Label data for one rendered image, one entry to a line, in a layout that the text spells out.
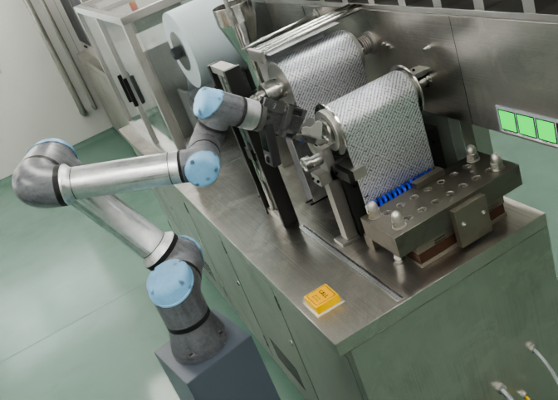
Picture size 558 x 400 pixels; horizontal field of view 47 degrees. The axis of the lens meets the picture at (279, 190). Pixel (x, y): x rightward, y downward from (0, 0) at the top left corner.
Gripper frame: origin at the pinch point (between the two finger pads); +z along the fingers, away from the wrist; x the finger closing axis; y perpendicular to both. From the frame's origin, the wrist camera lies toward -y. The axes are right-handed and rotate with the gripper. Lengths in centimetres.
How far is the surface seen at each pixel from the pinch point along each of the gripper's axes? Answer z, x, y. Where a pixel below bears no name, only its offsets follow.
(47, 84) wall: 4, 551, -62
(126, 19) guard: -35, 98, 16
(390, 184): 22.3, -4.9, -5.7
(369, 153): 12.5, -4.9, 1.1
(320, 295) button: 5.1, -14.8, -36.4
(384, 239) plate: 14.9, -19.3, -17.6
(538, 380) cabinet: 76, -31, -47
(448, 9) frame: 14.5, -14.1, 40.5
